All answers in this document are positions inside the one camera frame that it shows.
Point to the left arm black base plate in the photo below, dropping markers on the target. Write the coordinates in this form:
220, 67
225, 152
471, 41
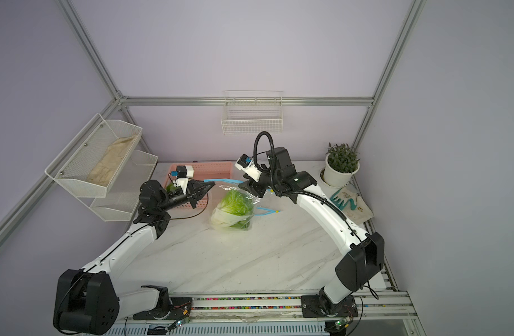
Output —
176, 310

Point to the potted green plant white pot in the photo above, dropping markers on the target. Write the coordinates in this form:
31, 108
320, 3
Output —
341, 163

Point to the pink plastic basket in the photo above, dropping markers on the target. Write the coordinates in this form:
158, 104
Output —
202, 172

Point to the aluminium front rail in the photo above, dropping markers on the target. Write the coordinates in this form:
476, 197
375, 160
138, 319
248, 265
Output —
283, 307

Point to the beige cloth in shelf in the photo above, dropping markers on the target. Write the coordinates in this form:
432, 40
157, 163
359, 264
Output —
105, 170

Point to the white wire wall basket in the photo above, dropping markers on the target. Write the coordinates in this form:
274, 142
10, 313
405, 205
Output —
247, 112

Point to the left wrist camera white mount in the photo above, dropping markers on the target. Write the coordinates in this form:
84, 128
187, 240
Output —
181, 176

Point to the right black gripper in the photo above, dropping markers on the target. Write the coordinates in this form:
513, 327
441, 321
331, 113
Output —
254, 187

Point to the bagged chinese cabbage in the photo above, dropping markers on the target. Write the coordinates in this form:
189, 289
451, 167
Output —
235, 211

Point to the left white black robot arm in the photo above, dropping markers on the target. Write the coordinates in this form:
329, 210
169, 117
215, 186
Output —
86, 300

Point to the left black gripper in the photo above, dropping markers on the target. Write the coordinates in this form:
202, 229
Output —
197, 190

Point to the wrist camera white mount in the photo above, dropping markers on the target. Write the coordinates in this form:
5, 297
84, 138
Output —
246, 165
181, 176

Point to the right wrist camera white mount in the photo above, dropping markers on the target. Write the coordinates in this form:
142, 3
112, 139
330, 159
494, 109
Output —
246, 165

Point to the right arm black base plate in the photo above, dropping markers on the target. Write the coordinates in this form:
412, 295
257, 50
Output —
318, 306

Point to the white two-tier mesh shelf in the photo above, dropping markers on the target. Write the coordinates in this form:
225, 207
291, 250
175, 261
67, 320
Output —
119, 200

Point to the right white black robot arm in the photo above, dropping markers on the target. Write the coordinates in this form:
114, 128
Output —
271, 168

